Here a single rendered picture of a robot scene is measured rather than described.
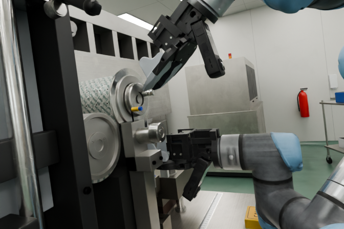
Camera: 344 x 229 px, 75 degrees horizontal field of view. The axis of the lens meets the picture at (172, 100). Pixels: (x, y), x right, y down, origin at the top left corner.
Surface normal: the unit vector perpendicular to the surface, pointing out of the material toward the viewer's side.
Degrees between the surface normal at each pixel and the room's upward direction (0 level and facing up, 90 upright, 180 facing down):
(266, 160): 92
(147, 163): 90
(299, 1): 132
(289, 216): 57
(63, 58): 90
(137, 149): 90
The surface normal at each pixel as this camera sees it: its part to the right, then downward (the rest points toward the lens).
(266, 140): -0.36, -0.72
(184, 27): -0.42, 0.07
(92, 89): -0.42, -0.44
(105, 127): 0.90, -0.11
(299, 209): -0.57, -0.82
